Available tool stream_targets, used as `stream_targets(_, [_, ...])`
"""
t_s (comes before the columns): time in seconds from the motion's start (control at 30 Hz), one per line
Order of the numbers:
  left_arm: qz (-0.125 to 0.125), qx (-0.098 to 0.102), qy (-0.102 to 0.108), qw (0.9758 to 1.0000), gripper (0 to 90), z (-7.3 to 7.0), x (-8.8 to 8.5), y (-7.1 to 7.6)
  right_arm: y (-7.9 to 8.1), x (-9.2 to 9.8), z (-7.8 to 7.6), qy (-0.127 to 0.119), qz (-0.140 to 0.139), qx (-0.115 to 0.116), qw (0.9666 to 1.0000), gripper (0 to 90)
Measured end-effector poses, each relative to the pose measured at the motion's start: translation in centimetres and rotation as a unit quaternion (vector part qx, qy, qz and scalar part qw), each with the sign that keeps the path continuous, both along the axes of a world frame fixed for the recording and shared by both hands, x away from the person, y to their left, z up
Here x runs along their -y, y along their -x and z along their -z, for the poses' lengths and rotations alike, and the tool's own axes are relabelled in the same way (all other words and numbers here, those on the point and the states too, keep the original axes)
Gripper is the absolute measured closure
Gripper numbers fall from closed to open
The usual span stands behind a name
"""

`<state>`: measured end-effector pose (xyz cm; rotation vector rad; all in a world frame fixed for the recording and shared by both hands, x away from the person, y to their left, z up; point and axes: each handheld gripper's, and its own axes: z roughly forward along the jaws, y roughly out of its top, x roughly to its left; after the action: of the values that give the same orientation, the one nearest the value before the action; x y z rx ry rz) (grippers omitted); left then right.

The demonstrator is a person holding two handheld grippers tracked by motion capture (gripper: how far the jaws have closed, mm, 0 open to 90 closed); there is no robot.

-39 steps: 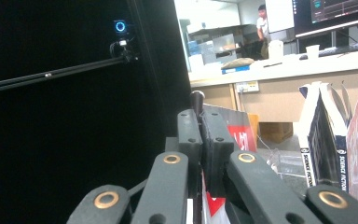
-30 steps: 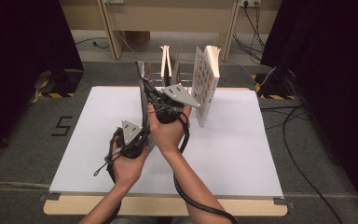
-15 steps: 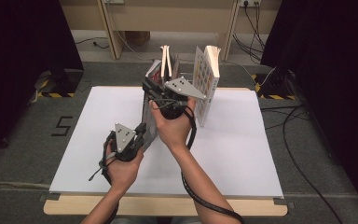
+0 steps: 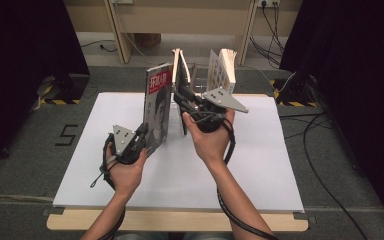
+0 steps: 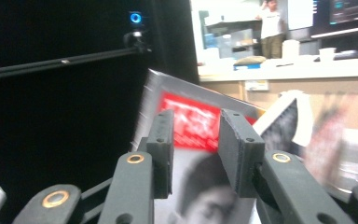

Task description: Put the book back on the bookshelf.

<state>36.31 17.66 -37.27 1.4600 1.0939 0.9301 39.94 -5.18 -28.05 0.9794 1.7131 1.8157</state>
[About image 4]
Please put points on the black and red magazine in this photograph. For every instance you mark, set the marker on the black and red magazine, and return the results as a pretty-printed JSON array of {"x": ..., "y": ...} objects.
[{"x": 158, "y": 113}]

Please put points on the black stand base hazard tape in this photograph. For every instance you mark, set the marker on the black stand base hazard tape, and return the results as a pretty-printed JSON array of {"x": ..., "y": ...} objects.
[
  {"x": 296, "y": 90},
  {"x": 68, "y": 88}
]

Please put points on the person's left hand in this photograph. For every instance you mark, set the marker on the person's left hand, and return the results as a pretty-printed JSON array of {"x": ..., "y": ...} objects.
[{"x": 128, "y": 176}]

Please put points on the black curtain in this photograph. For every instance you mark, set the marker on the black curtain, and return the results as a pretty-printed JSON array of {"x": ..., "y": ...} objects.
[
  {"x": 13, "y": 66},
  {"x": 363, "y": 66}
]

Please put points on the purple magazine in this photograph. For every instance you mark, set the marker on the purple magazine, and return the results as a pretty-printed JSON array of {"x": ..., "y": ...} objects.
[{"x": 180, "y": 70}]

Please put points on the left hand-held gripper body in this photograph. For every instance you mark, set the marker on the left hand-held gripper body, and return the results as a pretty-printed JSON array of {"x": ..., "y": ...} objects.
[{"x": 123, "y": 143}]

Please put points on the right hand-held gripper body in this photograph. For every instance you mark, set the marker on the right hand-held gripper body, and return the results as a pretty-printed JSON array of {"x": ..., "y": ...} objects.
[{"x": 213, "y": 113}]

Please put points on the white book with picture grid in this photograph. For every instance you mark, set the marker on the white book with picture grid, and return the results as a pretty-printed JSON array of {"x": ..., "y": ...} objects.
[{"x": 223, "y": 70}]

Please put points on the person's right hand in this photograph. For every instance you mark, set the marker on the person's right hand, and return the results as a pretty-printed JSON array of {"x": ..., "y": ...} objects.
[{"x": 211, "y": 146}]

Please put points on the beige desk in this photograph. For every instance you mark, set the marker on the beige desk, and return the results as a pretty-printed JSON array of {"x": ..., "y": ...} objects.
[{"x": 180, "y": 18}]

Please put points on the white table sheet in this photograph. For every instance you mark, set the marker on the white table sheet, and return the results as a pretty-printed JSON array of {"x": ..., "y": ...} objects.
[{"x": 106, "y": 110}]

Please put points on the white wall socket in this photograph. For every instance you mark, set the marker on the white wall socket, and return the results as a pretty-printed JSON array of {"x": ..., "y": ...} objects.
[
  {"x": 268, "y": 2},
  {"x": 122, "y": 1}
]

